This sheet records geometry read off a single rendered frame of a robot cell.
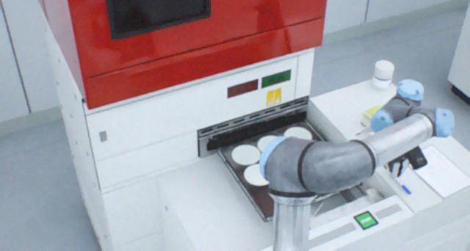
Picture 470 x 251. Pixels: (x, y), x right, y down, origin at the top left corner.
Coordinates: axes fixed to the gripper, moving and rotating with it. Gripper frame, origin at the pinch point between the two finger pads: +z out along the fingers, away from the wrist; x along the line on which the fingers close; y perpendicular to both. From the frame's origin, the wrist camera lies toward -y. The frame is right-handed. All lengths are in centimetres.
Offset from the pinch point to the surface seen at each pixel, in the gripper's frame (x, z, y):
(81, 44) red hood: 80, -51, 44
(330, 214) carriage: 22.6, 9.3, 3.4
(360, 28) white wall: -140, 95, 196
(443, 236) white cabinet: -13.6, 23.6, -13.7
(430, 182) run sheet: -9.2, 1.7, -5.9
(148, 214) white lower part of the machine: 70, 31, 50
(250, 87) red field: 28, -13, 48
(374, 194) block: 6.5, 7.1, 2.1
